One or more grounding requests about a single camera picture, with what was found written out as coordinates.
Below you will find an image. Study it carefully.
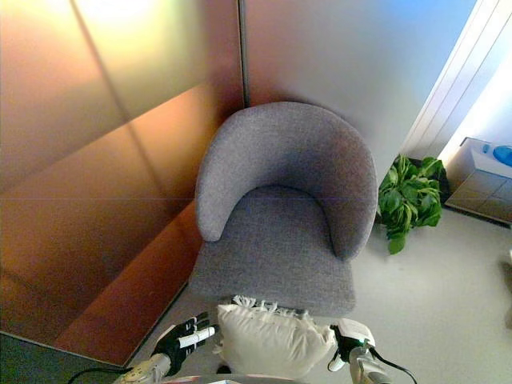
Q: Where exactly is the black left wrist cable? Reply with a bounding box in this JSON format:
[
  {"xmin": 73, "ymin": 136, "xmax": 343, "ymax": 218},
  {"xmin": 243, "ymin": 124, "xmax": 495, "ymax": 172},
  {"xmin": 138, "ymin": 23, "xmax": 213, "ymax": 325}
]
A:
[{"xmin": 66, "ymin": 366, "xmax": 130, "ymax": 384}]

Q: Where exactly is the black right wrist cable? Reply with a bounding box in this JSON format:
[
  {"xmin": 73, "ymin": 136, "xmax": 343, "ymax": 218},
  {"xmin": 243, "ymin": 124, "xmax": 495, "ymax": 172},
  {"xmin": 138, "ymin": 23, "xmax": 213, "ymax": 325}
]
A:
[{"xmin": 367, "ymin": 347, "xmax": 418, "ymax": 384}]

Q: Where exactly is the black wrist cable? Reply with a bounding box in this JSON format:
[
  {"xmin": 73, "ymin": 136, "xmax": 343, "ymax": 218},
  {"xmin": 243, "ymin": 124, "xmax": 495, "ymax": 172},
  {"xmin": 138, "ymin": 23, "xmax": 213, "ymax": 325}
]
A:
[
  {"xmin": 66, "ymin": 366, "xmax": 130, "ymax": 384},
  {"xmin": 367, "ymin": 347, "xmax": 418, "ymax": 384}
]

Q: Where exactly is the white fringed pillow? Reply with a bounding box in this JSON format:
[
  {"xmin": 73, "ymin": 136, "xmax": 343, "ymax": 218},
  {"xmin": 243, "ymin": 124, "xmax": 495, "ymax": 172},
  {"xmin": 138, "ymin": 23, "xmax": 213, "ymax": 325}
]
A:
[{"xmin": 212, "ymin": 294, "xmax": 336, "ymax": 376}]

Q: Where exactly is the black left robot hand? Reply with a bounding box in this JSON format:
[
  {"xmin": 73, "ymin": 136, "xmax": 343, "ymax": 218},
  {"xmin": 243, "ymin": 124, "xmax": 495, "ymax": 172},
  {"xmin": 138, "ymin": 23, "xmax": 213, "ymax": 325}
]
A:
[{"xmin": 154, "ymin": 311, "xmax": 218, "ymax": 367}]

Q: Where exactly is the green leafy potted plant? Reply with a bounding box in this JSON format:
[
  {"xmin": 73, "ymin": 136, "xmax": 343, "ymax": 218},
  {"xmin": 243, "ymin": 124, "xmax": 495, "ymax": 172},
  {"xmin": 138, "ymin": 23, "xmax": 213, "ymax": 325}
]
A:
[{"xmin": 377, "ymin": 154, "xmax": 450, "ymax": 255}]

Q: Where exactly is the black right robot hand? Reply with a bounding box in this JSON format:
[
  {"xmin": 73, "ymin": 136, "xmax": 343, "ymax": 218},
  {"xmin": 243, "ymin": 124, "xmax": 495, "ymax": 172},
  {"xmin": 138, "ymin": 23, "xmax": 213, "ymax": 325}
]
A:
[{"xmin": 327, "ymin": 318, "xmax": 377, "ymax": 373}]

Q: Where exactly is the grey fabric armchair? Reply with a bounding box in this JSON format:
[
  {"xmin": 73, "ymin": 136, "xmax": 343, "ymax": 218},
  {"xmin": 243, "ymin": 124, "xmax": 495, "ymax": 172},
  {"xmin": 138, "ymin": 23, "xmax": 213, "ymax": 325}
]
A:
[{"xmin": 190, "ymin": 101, "xmax": 379, "ymax": 317}]

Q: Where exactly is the grey robot torso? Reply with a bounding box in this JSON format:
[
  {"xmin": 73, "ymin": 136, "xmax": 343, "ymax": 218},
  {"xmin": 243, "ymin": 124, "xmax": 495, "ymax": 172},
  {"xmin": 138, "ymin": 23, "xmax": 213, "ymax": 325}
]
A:
[{"xmin": 171, "ymin": 373, "xmax": 261, "ymax": 384}]

